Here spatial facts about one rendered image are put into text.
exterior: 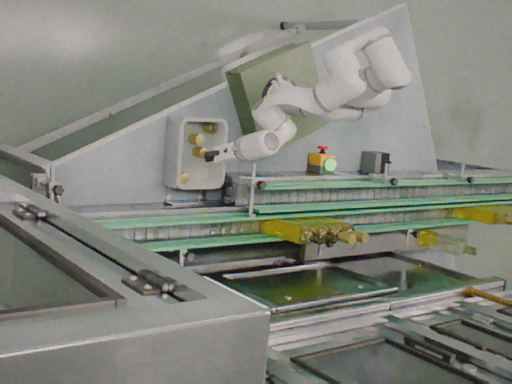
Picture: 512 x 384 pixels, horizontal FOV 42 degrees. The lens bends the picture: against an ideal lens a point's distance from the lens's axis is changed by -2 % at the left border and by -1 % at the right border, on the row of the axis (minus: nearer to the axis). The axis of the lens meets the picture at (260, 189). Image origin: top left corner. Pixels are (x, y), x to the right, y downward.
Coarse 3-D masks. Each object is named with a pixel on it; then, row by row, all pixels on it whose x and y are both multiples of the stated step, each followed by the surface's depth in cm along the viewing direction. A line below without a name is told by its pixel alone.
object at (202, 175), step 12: (192, 120) 207; (204, 120) 209; (216, 120) 212; (180, 132) 205; (192, 132) 216; (204, 132) 218; (216, 132) 218; (180, 144) 206; (192, 144) 216; (204, 144) 219; (216, 144) 218; (180, 156) 206; (192, 156) 217; (180, 168) 207; (192, 168) 218; (204, 168) 221; (216, 168) 219; (180, 180) 208; (192, 180) 218; (204, 180) 220; (216, 180) 219
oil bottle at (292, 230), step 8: (264, 224) 224; (272, 224) 221; (280, 224) 217; (288, 224) 214; (296, 224) 213; (304, 224) 214; (272, 232) 221; (280, 232) 217; (288, 232) 214; (296, 232) 211; (304, 232) 209; (296, 240) 211; (304, 240) 209
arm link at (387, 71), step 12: (372, 48) 175; (384, 48) 174; (396, 48) 176; (372, 60) 176; (384, 60) 174; (396, 60) 174; (372, 72) 185; (384, 72) 175; (396, 72) 174; (408, 72) 176; (372, 84) 186; (384, 84) 177; (396, 84) 175; (408, 84) 177
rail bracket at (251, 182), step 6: (252, 168) 209; (252, 174) 209; (240, 180) 213; (246, 180) 212; (252, 180) 208; (252, 186) 209; (258, 186) 206; (264, 186) 206; (252, 192) 210; (252, 198) 210; (252, 204) 211; (252, 216) 211
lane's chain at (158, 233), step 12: (504, 204) 309; (156, 216) 200; (336, 216) 245; (348, 216) 249; (360, 216) 252; (372, 216) 256; (384, 216) 260; (396, 216) 265; (408, 216) 269; (420, 216) 274; (432, 216) 278; (444, 216) 283; (456, 216) 288; (120, 228) 194; (132, 228) 196; (144, 228) 198; (156, 228) 201; (168, 228) 203; (180, 228) 206; (192, 228) 208; (204, 228) 211; (216, 228) 214; (228, 228) 217; (240, 228) 220; (252, 228) 223; (132, 240) 197; (144, 240) 199; (156, 240) 202
